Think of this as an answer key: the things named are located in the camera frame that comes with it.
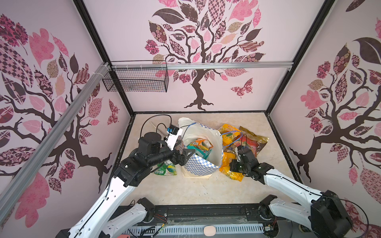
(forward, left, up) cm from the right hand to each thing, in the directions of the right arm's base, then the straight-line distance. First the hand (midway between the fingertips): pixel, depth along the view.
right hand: (229, 162), depth 86 cm
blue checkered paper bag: (-7, +19, +11) cm, 23 cm away
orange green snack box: (+9, +15, +3) cm, 18 cm away
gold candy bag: (+16, -18, -2) cm, 24 cm away
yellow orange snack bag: (+21, -3, 0) cm, 22 cm away
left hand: (-5, +24, +25) cm, 35 cm away
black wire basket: (+70, +67, +12) cm, 98 cm away
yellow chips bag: (-3, +3, -1) cm, 4 cm away
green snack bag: (-2, +36, -2) cm, 37 cm away
